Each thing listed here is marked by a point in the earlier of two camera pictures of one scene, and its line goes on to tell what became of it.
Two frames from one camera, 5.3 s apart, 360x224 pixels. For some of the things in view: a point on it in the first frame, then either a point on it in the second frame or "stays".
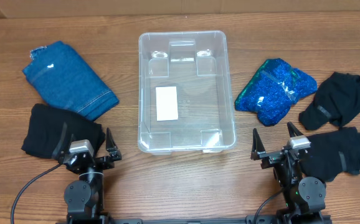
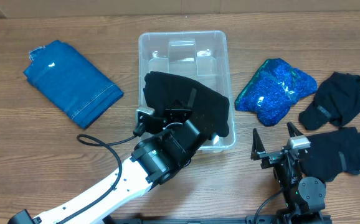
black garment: (332, 154) stays
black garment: (50, 129) → (210, 108)
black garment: (337, 99) stays
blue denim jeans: (63, 78) stays
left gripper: (114, 152) → (170, 112)
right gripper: (258, 152) stays
